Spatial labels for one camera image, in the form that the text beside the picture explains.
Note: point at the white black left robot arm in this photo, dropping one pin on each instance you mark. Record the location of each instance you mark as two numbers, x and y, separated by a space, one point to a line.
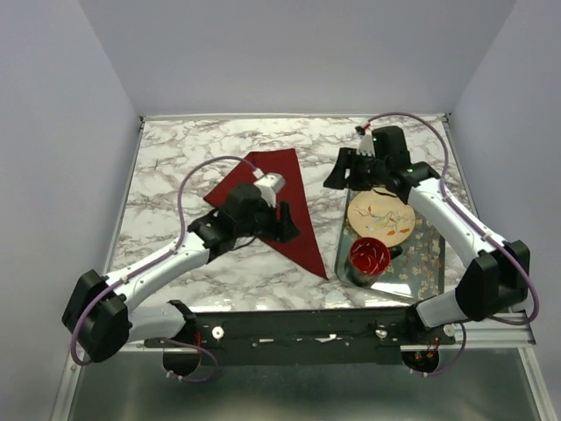
104 312

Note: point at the beige bird pattern plate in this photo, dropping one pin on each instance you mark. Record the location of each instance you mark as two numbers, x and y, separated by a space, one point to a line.
381 215

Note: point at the teal floral serving tray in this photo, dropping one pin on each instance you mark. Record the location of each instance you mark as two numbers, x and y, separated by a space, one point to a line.
415 273

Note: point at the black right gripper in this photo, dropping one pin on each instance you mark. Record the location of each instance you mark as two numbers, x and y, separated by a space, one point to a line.
348 159

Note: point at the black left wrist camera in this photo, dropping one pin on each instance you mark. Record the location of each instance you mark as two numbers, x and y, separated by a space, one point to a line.
263 191

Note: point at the aluminium frame rail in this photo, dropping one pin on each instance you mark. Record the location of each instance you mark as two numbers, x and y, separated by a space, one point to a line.
495 329

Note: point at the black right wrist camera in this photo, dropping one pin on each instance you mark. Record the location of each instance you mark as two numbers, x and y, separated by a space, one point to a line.
386 144

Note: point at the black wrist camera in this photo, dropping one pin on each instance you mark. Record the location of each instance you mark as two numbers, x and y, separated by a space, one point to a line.
386 144
263 191

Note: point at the dark red cloth napkin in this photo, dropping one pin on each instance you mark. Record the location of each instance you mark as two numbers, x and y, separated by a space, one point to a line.
303 250

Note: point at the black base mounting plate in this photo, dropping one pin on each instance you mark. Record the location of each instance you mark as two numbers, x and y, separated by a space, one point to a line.
305 337

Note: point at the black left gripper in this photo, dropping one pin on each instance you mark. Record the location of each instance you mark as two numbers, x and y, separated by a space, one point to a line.
280 230

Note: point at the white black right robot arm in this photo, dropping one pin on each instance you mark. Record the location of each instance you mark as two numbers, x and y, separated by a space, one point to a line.
496 271

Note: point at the red and black cup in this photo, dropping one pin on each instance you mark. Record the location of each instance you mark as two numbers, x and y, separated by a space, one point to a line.
367 260

